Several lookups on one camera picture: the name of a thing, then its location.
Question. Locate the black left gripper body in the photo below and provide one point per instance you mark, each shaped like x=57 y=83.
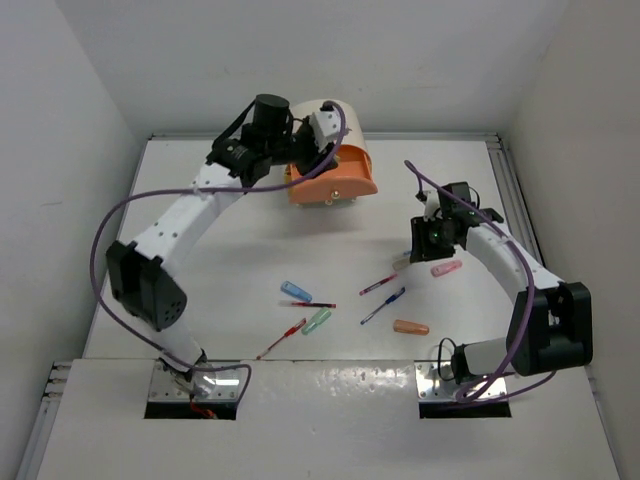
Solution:
x=301 y=150

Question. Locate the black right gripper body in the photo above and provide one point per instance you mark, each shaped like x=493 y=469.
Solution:
x=431 y=239

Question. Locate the yellow drawer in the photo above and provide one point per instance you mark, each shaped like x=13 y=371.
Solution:
x=287 y=180

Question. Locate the cream drawer cabinet shell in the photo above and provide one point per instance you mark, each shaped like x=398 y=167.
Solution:
x=352 y=125

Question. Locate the orange top drawer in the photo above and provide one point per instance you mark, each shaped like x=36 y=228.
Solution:
x=340 y=182

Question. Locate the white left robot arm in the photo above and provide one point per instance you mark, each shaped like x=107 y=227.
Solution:
x=142 y=272

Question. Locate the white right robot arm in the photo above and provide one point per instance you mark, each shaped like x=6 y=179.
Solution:
x=551 y=324

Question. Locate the pink correction tape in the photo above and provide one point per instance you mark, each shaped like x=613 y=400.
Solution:
x=445 y=268

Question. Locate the pink red gel pen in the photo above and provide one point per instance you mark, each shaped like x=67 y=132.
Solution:
x=378 y=284

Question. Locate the blue gel pen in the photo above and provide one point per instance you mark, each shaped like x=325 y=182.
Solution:
x=391 y=299

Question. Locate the orange correction tape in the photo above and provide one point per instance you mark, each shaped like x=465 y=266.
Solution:
x=412 y=328

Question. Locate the red pen dark cap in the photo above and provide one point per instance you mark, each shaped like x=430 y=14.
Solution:
x=313 y=305

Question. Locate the green correction tape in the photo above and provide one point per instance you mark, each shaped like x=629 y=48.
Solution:
x=316 y=320

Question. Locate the blue correction tape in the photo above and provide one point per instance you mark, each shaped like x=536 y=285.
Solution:
x=295 y=291

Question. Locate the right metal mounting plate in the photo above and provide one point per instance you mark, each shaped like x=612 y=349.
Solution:
x=433 y=389

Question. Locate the metal mounting plate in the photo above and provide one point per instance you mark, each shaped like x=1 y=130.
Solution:
x=433 y=389
x=167 y=386

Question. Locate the red pen clear clip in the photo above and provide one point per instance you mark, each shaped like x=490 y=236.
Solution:
x=291 y=331

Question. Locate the white front shelf board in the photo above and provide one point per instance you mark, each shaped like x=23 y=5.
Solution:
x=320 y=420

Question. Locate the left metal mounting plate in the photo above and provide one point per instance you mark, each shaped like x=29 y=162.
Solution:
x=167 y=386

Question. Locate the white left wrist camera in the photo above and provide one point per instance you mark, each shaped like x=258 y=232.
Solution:
x=326 y=127

